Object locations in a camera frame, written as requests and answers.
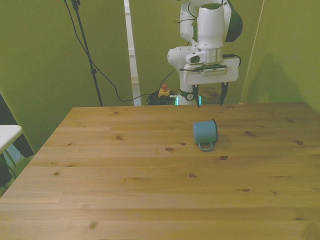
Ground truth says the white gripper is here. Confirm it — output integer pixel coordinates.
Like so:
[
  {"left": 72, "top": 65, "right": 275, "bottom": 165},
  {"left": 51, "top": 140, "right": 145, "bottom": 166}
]
[{"left": 183, "top": 56, "right": 240, "bottom": 109}]

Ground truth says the blue enamel mug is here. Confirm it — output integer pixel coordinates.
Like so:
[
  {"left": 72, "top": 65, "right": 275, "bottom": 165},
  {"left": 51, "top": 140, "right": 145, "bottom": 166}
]
[{"left": 191, "top": 118, "right": 219, "bottom": 153}]

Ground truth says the yellow emergency stop button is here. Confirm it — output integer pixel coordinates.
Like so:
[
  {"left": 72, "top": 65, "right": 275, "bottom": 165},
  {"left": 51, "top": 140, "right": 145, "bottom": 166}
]
[{"left": 158, "top": 83, "right": 171, "bottom": 99}]

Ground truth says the black tripod stand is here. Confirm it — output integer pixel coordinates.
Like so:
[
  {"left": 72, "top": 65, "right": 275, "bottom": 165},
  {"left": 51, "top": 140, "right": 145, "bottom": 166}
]
[{"left": 71, "top": 0, "right": 104, "bottom": 107}]

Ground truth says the white side table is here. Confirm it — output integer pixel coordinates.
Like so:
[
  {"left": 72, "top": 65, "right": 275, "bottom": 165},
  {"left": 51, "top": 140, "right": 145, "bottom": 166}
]
[{"left": 0, "top": 124, "right": 23, "bottom": 154}]

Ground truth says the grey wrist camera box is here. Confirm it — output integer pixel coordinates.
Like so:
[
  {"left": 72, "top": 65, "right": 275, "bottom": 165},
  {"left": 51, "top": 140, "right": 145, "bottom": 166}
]
[{"left": 193, "top": 63, "right": 228, "bottom": 76}]

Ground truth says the black coiled cable bundle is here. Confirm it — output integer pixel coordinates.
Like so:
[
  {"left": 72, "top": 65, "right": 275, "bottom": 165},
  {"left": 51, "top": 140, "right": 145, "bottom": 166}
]
[{"left": 146, "top": 91, "right": 180, "bottom": 106}]

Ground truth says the white vertical post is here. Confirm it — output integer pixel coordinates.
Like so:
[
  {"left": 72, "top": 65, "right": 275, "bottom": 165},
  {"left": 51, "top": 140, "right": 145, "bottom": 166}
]
[{"left": 123, "top": 0, "right": 142, "bottom": 107}]

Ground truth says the black cable along tripod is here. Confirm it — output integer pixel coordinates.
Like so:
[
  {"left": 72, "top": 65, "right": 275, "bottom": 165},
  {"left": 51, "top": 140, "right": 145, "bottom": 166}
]
[{"left": 63, "top": 0, "right": 177, "bottom": 103}]

